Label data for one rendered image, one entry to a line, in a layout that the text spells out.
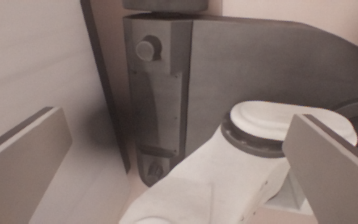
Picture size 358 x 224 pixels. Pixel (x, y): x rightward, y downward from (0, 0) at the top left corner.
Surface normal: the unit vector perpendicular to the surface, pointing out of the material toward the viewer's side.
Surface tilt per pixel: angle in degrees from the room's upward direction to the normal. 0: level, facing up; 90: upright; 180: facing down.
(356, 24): 0
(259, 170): 90
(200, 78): 0
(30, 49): 90
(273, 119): 90
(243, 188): 90
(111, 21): 0
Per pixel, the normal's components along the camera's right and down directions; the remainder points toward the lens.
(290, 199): 0.03, -0.86
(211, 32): -0.21, 0.49
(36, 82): 0.98, 0.04
